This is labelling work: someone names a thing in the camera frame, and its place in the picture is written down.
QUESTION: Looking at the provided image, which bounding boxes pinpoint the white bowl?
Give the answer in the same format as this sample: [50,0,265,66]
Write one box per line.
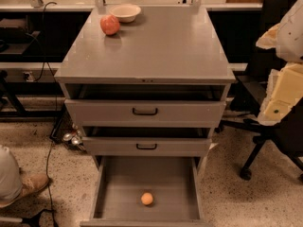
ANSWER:
[110,4,141,23]

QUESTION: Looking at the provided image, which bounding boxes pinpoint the person leg grey trousers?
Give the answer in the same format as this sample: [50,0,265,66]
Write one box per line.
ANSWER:
[0,146,23,202]

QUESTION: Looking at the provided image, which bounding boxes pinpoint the small orange fruit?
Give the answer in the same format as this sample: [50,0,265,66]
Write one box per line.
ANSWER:
[141,192,153,206]

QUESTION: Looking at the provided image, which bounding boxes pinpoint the tan shoe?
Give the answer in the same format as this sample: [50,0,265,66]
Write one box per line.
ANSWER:
[0,173,51,209]

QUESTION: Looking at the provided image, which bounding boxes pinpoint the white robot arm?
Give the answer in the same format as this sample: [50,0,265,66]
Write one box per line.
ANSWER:
[256,0,303,126]

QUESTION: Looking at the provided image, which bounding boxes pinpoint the silver cans on floor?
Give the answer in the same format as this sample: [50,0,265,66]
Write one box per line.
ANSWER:
[62,124,82,147]

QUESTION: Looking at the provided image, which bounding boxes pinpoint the top grey drawer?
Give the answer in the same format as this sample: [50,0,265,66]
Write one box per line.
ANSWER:
[65,99,225,128]

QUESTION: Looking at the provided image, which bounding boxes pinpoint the black power cable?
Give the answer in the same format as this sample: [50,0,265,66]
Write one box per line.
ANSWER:
[25,1,60,227]

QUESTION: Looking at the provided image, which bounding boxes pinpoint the bottom open grey drawer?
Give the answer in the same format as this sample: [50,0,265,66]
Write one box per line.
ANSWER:
[80,156,212,227]

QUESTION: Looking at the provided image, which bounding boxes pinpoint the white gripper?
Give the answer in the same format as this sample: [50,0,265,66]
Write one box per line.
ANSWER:
[258,62,303,126]

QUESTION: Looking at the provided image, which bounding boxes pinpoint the grey drawer cabinet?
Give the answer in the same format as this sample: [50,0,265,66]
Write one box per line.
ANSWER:
[55,6,235,166]

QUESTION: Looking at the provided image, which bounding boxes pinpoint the wall power outlet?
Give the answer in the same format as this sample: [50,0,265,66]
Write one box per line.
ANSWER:
[23,71,35,82]

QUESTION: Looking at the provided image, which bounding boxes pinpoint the black tripod leg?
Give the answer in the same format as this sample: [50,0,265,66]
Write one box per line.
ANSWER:
[0,208,55,227]

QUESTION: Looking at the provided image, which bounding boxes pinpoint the red apple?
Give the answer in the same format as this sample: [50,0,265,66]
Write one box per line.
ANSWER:
[100,14,120,36]

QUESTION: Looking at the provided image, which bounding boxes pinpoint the black office chair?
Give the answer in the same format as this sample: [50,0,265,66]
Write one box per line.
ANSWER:
[221,0,303,181]

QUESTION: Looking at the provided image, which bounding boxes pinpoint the middle grey drawer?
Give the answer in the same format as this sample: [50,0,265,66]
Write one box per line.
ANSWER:
[83,137,211,157]

